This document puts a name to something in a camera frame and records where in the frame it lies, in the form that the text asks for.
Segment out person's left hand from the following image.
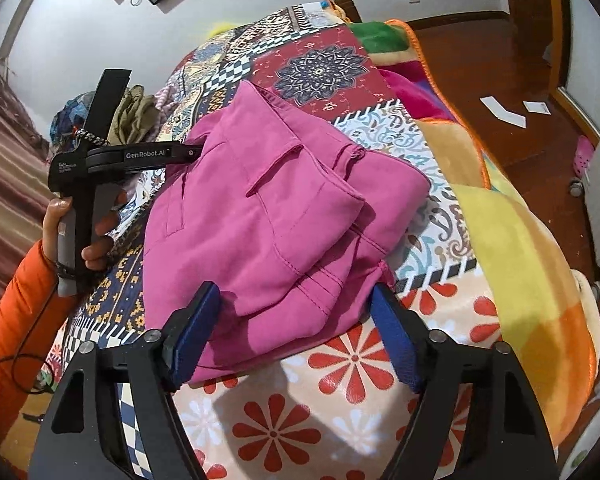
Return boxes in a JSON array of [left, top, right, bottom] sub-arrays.
[[41, 187, 129, 273]]

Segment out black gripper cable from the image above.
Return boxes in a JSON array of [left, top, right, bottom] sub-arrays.
[[0, 280, 62, 392]]

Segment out wooden headboard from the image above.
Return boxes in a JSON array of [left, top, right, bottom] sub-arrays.
[[330, 0, 363, 23]]

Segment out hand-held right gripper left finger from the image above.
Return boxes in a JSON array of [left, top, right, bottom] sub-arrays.
[[27, 281, 222, 480]]

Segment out olive green garment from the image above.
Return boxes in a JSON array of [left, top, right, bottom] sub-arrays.
[[107, 85, 158, 144]]

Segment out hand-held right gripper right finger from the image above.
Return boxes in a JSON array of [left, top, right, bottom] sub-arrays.
[[370, 282, 561, 480]]

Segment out blue patterned cloth bundle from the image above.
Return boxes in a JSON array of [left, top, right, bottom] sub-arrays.
[[50, 91, 98, 153]]

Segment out large white paper sheet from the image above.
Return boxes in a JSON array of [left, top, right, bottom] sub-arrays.
[[480, 95, 527, 129]]

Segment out pink pants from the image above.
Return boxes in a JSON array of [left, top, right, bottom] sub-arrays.
[[142, 80, 431, 386]]

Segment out person's left forearm orange sleeve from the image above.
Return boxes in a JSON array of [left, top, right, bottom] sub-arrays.
[[0, 240, 81, 466]]

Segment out striped brown curtain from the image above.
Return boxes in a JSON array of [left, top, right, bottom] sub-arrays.
[[0, 52, 53, 321]]

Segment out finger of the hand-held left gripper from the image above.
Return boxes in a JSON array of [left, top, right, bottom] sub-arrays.
[[172, 143, 206, 164]]

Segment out pink white striped cloth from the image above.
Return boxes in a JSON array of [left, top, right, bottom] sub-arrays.
[[152, 82, 179, 111]]

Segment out multicolour fleece blanket orange edge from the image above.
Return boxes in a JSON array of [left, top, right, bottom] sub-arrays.
[[352, 19, 600, 448]]

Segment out wooden door frame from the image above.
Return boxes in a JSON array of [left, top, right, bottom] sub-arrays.
[[544, 0, 600, 147]]

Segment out patchwork printed blanket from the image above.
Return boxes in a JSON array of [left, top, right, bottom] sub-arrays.
[[40, 4, 506, 480]]

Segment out pink clog shoe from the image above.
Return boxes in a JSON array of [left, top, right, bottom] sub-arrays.
[[572, 135, 596, 178]]

